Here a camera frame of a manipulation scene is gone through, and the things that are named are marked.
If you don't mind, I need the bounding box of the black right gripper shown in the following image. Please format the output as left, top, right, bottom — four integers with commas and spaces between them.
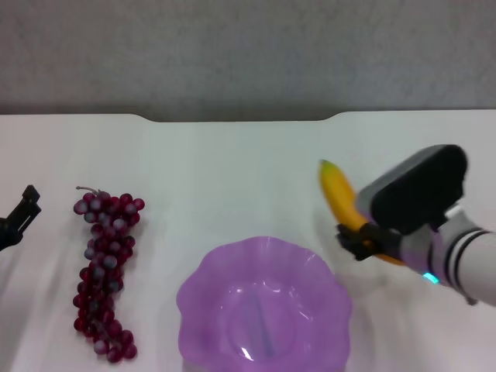
335, 222, 405, 262

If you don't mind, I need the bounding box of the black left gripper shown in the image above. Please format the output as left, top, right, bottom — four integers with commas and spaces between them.
0, 184, 42, 253

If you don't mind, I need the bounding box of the yellow banana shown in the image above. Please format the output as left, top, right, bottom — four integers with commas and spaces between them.
318, 158, 406, 267

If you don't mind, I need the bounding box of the red grape bunch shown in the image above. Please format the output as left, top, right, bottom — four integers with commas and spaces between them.
72, 185, 146, 364

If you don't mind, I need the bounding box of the purple wavy plastic plate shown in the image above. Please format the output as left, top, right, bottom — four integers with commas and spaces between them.
176, 235, 353, 372

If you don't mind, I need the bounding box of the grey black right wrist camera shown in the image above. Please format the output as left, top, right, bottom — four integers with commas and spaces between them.
355, 144, 469, 236

